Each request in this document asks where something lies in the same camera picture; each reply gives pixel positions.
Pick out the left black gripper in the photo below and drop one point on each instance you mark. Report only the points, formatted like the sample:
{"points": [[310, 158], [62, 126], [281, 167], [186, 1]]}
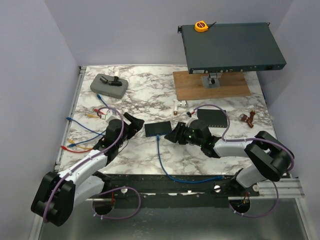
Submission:
{"points": [[135, 125]]}

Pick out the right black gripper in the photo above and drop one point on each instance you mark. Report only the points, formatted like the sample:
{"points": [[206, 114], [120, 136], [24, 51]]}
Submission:
{"points": [[177, 134]]}

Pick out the black TP-Link network switch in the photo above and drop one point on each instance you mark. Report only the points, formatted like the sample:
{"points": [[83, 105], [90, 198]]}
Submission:
{"points": [[214, 118]]}

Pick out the red-brown handle tool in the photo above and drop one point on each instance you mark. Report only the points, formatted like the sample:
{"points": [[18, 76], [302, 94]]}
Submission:
{"points": [[248, 119]]}

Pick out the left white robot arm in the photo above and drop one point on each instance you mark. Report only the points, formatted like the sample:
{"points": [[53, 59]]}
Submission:
{"points": [[59, 192]]}

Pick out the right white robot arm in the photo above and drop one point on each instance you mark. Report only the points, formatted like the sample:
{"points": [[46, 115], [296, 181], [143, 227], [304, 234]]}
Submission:
{"points": [[270, 159]]}

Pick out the white faucet pipe fitting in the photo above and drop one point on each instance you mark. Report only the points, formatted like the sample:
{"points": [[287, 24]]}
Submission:
{"points": [[178, 104]]}

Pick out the wooden board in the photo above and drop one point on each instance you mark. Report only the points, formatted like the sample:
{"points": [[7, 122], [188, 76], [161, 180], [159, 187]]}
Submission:
{"points": [[190, 87]]}

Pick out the black T-shaped fitting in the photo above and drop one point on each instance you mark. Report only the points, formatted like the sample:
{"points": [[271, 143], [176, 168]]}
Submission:
{"points": [[115, 82]]}

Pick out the grey case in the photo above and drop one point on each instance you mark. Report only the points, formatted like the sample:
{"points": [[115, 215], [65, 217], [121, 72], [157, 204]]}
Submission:
{"points": [[116, 92]]}

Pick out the grey metal stand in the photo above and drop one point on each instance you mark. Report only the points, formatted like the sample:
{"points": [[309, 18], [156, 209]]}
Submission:
{"points": [[211, 81]]}

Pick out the dark green rack unit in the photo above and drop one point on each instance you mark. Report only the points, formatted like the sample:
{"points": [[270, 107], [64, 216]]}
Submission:
{"points": [[231, 47]]}

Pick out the yellow tape measure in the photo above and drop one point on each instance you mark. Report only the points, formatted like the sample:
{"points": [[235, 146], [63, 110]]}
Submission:
{"points": [[202, 26]]}

